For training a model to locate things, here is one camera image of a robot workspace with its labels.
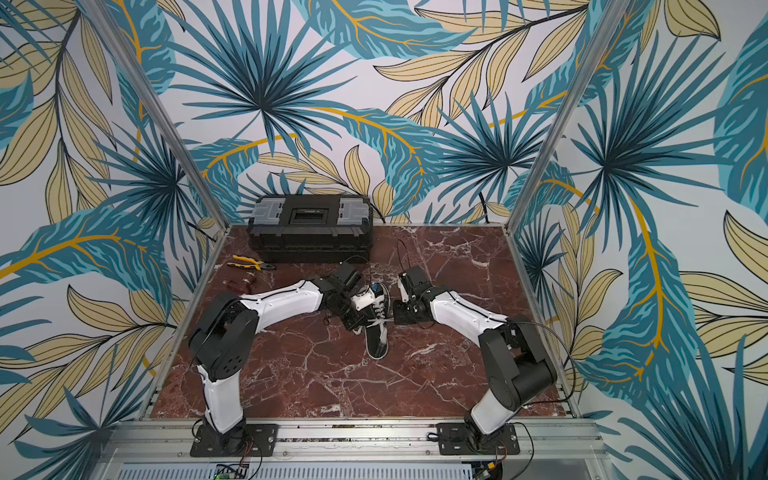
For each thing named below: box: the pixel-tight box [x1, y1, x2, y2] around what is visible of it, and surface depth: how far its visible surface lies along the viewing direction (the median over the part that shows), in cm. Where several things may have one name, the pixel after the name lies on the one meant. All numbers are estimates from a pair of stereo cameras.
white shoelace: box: [366, 300, 395, 345], surface depth 91 cm
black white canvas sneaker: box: [364, 282, 391, 360], surface depth 90 cm
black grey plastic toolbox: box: [247, 194, 373, 263], surface depth 100 cm
